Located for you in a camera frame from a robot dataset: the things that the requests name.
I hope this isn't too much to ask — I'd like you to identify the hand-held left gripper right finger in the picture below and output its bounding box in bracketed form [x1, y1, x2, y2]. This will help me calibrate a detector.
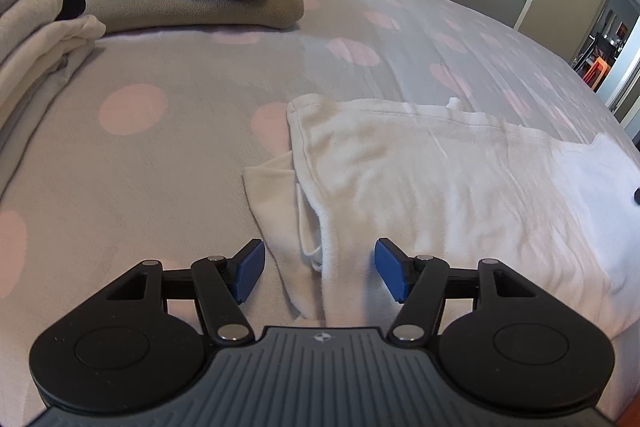
[374, 237, 542, 346]

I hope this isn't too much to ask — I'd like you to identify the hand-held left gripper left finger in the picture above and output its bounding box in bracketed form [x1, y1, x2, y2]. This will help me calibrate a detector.
[102, 238, 266, 346]

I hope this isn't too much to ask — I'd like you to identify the white long-sleeve shirt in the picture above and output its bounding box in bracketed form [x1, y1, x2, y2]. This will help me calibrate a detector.
[242, 93, 640, 343]

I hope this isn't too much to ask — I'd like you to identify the cream folded blanket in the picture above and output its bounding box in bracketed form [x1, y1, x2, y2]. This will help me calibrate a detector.
[0, 0, 108, 158]

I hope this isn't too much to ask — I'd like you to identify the orange stool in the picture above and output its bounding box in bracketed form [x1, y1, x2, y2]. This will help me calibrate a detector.
[581, 57, 612, 88]

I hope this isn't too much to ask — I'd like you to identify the grey pink-dotted bed sheet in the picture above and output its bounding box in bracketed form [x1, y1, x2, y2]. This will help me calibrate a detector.
[0, 0, 640, 427]

